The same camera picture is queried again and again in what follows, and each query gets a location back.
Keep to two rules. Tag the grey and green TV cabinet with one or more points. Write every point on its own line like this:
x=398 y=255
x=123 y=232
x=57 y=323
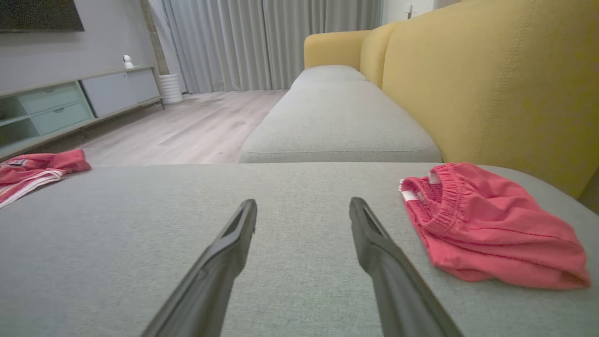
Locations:
x=112 y=91

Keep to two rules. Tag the red shorts with white stripes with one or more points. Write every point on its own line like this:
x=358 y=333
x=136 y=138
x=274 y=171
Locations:
x=491 y=234

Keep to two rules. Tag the small white security camera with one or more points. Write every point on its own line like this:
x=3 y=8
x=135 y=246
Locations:
x=127 y=61

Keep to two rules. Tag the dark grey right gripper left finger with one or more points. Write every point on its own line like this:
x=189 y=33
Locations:
x=217 y=276

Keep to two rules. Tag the brown wooden trunk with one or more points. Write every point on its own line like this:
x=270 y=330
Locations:
x=157 y=47

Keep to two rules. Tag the large yellow sofa back cushion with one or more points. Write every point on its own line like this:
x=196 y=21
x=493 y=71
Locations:
x=491 y=84

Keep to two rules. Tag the black television screen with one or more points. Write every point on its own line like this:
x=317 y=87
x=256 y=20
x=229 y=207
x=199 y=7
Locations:
x=37 y=14

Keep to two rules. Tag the narrow yellow sofa back cushion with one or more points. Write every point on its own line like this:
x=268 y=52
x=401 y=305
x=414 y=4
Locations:
x=372 y=51

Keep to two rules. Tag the yellow sofa armrest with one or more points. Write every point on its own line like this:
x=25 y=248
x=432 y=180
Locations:
x=330 y=47

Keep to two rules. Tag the grey pleated curtain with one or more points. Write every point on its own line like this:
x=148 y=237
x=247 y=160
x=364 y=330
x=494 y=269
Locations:
x=234 y=42

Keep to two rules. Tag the red shorts with printed logo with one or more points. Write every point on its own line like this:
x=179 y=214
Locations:
x=42 y=164

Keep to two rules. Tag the small grey sofa seat cushion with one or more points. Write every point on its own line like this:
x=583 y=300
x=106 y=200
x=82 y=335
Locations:
x=327 y=74

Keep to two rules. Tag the white ribbed plant pot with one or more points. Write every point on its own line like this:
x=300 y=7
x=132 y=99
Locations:
x=171 y=89

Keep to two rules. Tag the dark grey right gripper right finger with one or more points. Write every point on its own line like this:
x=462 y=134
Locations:
x=395 y=285

